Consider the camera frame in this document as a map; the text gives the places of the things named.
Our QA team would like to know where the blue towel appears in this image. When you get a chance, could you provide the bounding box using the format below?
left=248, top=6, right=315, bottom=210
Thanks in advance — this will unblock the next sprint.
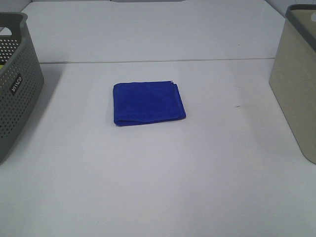
left=113, top=81, right=186, bottom=126

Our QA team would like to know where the beige plastic basket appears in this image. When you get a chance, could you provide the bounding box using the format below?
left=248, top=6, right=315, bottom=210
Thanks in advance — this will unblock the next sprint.
left=269, top=4, right=316, bottom=163

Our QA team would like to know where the grey perforated plastic basket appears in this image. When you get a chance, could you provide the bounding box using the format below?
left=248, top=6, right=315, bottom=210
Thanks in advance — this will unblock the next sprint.
left=0, top=12, right=44, bottom=160

